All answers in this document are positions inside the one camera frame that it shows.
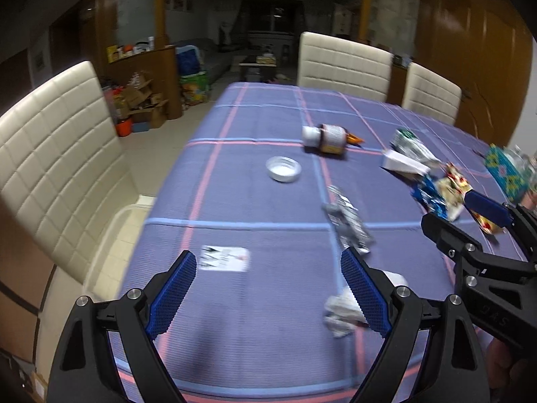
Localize white paper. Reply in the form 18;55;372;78
381;148;429;177
323;272;409;339

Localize wooden door panel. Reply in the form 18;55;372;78
415;0;533;147

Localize large cream quilted chair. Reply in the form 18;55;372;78
0;59;158;370

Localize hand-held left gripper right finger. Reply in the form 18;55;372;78
340;247;491;403

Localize row of bottles on cabinet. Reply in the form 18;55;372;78
105;38;156;61

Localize blue foil wrapper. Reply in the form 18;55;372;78
411;174;449;219

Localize silver foil wrapper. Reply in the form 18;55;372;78
322;185;375;255

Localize purple plaid tablecloth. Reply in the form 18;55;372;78
110;82;537;401

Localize wooden partition cabinet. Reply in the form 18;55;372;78
94;44;183;120

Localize teal patterned tissue box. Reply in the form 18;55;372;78
484;145;531;202

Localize white round lid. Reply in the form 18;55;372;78
265;156;302;184

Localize open cardboard box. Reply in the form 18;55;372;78
0;348;51;403

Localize grey sofa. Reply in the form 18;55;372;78
174;38;248;85

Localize low coffee table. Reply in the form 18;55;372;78
239;52;278;80

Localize brown wooden wardrobe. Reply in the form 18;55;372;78
0;195;55;364

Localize wooden pillar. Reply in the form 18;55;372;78
154;0;167;49
358;0;374;43

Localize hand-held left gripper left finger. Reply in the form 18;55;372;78
47;250;198;403

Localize blue bag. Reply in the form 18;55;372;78
175;46;200;77

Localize colourful printed bag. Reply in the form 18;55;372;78
180;71;210;105

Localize red and gold wrapper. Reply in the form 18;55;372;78
436;164;504;236

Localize dark window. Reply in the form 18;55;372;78
241;0;305;34

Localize folded white paper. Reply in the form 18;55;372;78
381;148;429;177

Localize pile of cardboard boxes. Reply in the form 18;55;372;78
103;71;169;133

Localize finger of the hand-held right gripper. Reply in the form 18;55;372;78
421;213;537;283
464;190;537;263

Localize green and white packet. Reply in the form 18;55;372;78
390;128;441;164

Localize brown bottle with white cap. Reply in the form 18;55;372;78
302;124;350;161

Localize clear plastic bottle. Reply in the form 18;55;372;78
503;145;537;211

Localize white printed card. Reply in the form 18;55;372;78
200;245;250;272

